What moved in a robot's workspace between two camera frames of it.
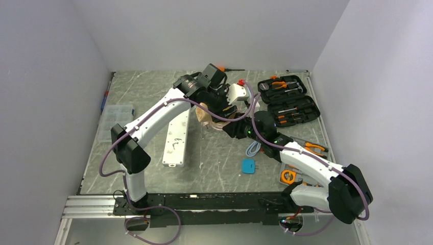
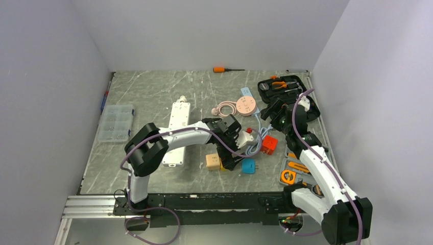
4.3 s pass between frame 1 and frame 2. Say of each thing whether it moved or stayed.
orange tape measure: stayed
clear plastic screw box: stayed
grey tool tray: stayed
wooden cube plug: moved
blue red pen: stayed
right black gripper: moved
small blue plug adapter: stayed
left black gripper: moved
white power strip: stayed
